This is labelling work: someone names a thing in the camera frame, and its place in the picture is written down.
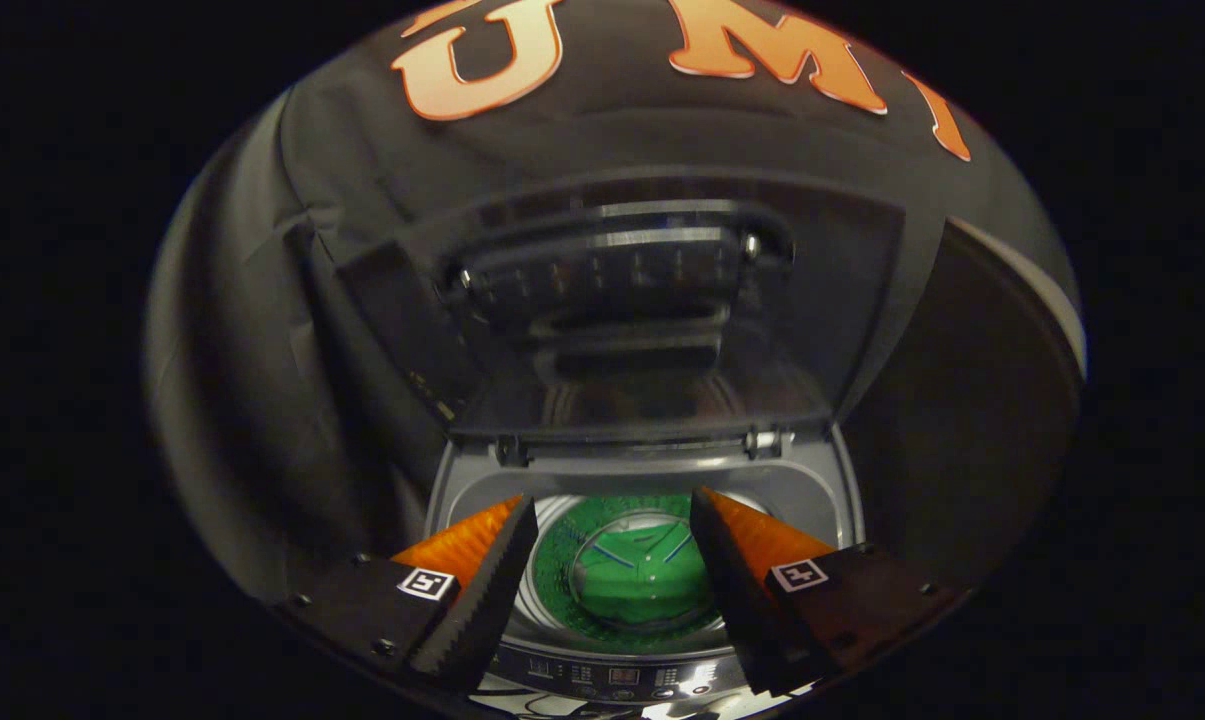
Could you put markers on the black backdrop cloth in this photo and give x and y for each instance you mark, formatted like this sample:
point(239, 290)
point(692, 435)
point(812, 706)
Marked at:
point(242, 400)

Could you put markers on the green polo shirt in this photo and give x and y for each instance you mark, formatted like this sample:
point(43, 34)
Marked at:
point(642, 580)

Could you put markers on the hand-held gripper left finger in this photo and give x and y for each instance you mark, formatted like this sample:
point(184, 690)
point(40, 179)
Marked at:
point(492, 590)

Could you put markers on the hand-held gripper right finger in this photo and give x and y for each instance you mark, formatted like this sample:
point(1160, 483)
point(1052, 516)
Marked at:
point(737, 590)

